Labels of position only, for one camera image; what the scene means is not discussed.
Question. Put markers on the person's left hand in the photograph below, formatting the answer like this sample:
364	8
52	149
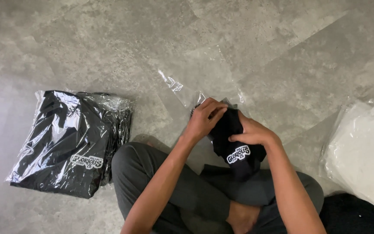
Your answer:
201	122

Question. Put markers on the stack of bagged black shirts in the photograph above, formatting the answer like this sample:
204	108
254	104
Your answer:
70	143

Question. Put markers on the black fabric heap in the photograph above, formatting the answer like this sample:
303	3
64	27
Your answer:
352	216

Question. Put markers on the person's right hand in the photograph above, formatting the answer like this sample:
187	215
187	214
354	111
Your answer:
255	131

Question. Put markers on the person's bare foot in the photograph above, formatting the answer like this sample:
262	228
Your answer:
242	216

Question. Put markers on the pile of clear plastic bags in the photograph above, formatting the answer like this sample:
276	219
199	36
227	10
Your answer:
360	149

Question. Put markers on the clear plastic bag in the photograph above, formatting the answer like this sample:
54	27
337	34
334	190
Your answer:
203	87

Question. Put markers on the person's left fingers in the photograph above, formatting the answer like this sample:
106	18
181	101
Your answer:
215	109

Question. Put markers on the person's grey trousers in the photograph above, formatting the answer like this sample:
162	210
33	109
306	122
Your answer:
187	191

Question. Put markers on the black printed shirt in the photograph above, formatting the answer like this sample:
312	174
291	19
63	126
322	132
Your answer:
235	143

